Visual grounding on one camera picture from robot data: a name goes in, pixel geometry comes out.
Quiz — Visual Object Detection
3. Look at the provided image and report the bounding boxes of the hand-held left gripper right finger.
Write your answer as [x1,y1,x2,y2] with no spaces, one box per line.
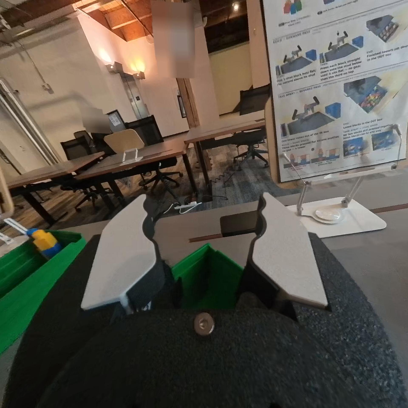
[244,192,328,309]

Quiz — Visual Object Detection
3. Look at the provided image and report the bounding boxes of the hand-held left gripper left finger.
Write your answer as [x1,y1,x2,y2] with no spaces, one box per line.
[81,194,159,315]

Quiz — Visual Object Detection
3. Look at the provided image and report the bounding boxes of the green plastic bin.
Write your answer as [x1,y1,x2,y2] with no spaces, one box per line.
[171,243,245,309]
[0,230,87,355]

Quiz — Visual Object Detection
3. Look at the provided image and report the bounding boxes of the yellow blue block tower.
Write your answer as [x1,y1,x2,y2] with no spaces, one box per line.
[30,229,62,260]

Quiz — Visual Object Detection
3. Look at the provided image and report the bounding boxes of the black office chair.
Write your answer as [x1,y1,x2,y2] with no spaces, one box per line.
[139,163,184,192]
[61,181,113,212]
[232,131,270,169]

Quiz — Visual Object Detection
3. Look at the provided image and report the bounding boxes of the white poster stand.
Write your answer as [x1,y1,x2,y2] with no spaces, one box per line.
[0,218,32,245]
[282,124,408,239]

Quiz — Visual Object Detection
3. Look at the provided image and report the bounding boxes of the white sheet stand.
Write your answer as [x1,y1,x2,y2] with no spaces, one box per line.
[119,148,143,166]

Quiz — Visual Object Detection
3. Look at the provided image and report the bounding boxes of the wooden desk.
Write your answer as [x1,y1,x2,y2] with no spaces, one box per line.
[184,120,266,196]
[6,151,106,227]
[73,140,198,211]

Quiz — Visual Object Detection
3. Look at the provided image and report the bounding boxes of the dark framed screen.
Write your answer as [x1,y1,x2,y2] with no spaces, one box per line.
[107,110,127,133]

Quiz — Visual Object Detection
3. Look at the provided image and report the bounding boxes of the black cable cover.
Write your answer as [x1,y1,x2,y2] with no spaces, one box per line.
[220,214,259,238]

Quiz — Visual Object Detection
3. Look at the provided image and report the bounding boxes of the coiled cable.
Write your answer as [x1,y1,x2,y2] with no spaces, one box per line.
[213,165,235,187]

